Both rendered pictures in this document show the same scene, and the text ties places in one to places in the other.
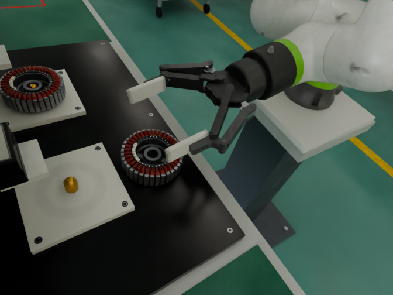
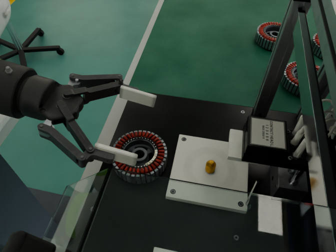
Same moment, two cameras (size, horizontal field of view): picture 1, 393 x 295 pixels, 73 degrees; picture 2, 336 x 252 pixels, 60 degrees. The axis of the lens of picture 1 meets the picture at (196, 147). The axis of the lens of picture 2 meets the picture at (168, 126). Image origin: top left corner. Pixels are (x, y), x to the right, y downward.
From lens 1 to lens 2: 58 cm
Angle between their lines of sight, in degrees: 70
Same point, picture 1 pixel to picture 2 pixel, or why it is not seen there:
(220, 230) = not seen: hidden behind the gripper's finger
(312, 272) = (42, 157)
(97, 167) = (183, 175)
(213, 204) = (130, 111)
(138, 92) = (126, 153)
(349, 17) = not seen: outside the picture
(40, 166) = (233, 134)
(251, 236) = not seen: hidden behind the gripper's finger
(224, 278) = (159, 89)
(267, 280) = (140, 77)
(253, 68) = (39, 78)
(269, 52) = (12, 71)
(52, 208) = (228, 162)
